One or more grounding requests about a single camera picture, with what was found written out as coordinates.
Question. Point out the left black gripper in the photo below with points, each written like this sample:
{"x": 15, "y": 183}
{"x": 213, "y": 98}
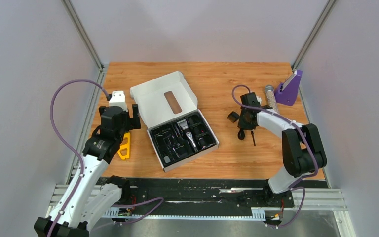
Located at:
{"x": 132, "y": 123}

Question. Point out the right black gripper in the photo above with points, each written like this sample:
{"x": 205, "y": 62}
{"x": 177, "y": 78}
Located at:
{"x": 241, "y": 124}

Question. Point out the black cleaning brush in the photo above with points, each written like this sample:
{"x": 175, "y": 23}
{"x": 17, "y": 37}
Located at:
{"x": 253, "y": 137}

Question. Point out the black clipper guard comb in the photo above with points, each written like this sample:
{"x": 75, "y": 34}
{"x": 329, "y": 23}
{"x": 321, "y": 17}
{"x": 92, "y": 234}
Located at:
{"x": 233, "y": 117}

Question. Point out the black silver hair clipper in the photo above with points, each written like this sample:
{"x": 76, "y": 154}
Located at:
{"x": 183, "y": 124}

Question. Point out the small clear oil bottle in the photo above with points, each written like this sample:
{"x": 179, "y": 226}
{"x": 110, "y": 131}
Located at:
{"x": 167, "y": 159}

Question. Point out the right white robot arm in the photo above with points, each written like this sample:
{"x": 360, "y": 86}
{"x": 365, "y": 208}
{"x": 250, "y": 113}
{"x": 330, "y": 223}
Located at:
{"x": 303, "y": 153}

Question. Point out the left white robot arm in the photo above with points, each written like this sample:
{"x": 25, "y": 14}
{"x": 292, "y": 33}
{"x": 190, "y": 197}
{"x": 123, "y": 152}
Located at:
{"x": 76, "y": 213}

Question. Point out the yellow plastic triangle toy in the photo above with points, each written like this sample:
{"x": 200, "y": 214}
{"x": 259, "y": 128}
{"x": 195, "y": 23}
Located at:
{"x": 124, "y": 150}

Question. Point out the glittery silver cylinder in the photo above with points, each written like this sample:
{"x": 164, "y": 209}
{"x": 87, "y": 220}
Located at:
{"x": 269, "y": 92}

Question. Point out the purple wedge stand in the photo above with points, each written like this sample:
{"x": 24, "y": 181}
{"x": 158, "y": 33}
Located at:
{"x": 286, "y": 92}

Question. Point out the white box with black tray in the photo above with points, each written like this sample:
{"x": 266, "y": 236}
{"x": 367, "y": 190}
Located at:
{"x": 163, "y": 102}

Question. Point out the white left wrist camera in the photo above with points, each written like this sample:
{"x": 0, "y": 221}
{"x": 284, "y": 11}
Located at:
{"x": 118, "y": 99}

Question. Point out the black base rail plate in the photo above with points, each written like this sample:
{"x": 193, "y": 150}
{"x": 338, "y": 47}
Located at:
{"x": 205, "y": 197}

